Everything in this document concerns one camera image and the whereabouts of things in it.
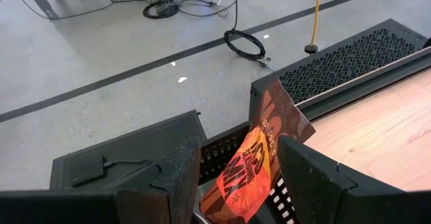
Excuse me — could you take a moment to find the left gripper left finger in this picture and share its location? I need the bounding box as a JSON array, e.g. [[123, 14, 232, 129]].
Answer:
[[116, 135, 202, 224]]

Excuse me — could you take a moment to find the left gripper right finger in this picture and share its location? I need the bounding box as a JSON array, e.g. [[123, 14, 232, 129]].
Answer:
[[277, 135, 371, 224]]

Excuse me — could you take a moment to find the taco seasoning packet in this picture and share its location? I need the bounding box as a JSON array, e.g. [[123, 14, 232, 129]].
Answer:
[[198, 79, 317, 224]]

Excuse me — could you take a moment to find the black plastic basket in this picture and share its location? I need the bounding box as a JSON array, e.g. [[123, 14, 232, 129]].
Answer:
[[193, 121, 304, 224]]

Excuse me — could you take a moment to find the black metal box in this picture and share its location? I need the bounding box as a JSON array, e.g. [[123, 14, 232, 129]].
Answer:
[[49, 109, 208, 191]]

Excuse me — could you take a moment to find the black perforated computer case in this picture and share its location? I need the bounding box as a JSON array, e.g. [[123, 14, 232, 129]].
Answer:
[[248, 17, 428, 122]]

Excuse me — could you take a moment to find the black round cable foot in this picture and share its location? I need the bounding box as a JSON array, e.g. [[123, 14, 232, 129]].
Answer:
[[304, 43, 319, 56]]

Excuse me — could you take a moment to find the black coiled cable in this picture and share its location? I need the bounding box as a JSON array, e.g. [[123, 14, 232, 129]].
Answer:
[[223, 0, 274, 73]]

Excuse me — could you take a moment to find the black cable tangle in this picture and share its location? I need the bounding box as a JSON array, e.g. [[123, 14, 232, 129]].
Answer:
[[8, 0, 248, 20]]

